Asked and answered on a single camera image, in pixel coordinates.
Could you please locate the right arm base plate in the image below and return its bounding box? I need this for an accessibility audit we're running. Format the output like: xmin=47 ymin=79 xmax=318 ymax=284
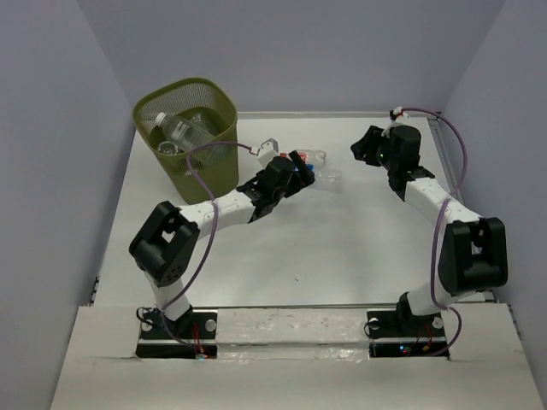
xmin=363 ymin=310 xmax=449 ymax=359

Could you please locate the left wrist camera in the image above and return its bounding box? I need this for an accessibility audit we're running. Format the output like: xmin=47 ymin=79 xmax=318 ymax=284
xmin=256 ymin=138 xmax=279 ymax=169

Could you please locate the square bottle cream label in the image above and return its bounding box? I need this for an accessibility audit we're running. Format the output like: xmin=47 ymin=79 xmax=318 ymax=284
xmin=155 ymin=113 xmax=214 ymax=151

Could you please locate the blue label clear bottle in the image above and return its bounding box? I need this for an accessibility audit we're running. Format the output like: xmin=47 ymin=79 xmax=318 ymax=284
xmin=307 ymin=164 xmax=342 ymax=193

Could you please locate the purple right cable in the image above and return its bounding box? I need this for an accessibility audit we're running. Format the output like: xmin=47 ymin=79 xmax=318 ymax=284
xmin=401 ymin=106 xmax=469 ymax=356

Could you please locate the red cap clear bottle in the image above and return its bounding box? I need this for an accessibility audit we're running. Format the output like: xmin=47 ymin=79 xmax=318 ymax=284
xmin=297 ymin=149 xmax=326 ymax=167

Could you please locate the clear capless bottle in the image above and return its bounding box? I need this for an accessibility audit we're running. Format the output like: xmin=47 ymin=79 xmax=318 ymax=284
xmin=190 ymin=111 xmax=220 ymax=137

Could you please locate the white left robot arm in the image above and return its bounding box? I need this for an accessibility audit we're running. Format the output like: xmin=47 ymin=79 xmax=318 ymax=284
xmin=129 ymin=151 xmax=315 ymax=337

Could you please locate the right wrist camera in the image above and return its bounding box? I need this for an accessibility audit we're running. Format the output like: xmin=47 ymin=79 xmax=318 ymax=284
xmin=381 ymin=107 xmax=410 ymax=137

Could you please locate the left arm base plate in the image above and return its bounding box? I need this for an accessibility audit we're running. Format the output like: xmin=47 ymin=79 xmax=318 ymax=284
xmin=135 ymin=307 xmax=218 ymax=360

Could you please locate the olive green slatted bin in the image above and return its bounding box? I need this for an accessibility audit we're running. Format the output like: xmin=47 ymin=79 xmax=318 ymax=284
xmin=132 ymin=78 xmax=239 ymax=204

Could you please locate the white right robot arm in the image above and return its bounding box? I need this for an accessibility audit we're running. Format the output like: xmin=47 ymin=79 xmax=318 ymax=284
xmin=350 ymin=125 xmax=509 ymax=335

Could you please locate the purple cable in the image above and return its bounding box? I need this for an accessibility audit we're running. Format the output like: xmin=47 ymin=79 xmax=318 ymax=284
xmin=160 ymin=143 xmax=260 ymax=355
xmin=401 ymin=106 xmax=469 ymax=356

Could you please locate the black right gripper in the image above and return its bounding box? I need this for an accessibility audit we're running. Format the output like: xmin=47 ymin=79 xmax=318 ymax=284
xmin=350 ymin=125 xmax=398 ymax=171

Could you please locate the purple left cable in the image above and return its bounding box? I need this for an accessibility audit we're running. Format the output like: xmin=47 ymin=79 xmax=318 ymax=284
xmin=160 ymin=143 xmax=260 ymax=355

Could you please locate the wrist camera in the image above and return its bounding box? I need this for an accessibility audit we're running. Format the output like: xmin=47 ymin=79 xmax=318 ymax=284
xmin=256 ymin=138 xmax=279 ymax=169
xmin=381 ymin=107 xmax=410 ymax=137

